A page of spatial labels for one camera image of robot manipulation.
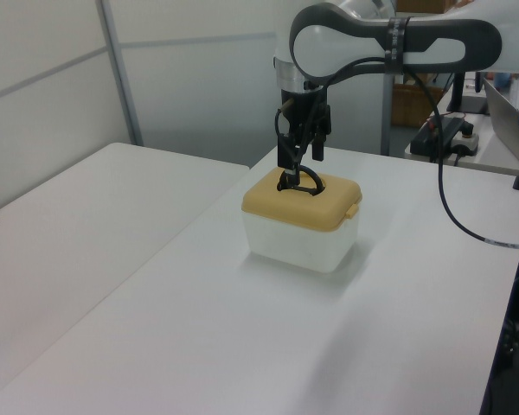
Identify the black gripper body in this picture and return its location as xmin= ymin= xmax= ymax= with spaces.
xmin=279 ymin=88 xmax=330 ymax=131

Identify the tan case lid with handle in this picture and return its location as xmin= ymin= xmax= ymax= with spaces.
xmin=240 ymin=167 xmax=363 ymax=233

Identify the white plastic tool case box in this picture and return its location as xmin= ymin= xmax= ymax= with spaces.
xmin=240 ymin=207 xmax=360 ymax=274

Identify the brown cardboard box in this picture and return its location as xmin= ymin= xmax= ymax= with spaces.
xmin=391 ymin=73 xmax=445 ymax=129

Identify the black power strip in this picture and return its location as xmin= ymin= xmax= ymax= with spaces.
xmin=410 ymin=117 xmax=466 ymax=157

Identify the black monitor stand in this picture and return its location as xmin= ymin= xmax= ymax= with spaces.
xmin=444 ymin=72 xmax=490 ymax=116

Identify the grey emergency stop button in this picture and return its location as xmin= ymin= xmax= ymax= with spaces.
xmin=451 ymin=124 xmax=481 ymax=158

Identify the silver laptop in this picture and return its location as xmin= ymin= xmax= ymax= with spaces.
xmin=483 ymin=77 xmax=519 ymax=169

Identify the black cable strap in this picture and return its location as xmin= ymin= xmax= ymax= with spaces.
xmin=382 ymin=16 xmax=412 ymax=73

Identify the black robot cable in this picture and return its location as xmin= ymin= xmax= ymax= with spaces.
xmin=300 ymin=55 xmax=519 ymax=252

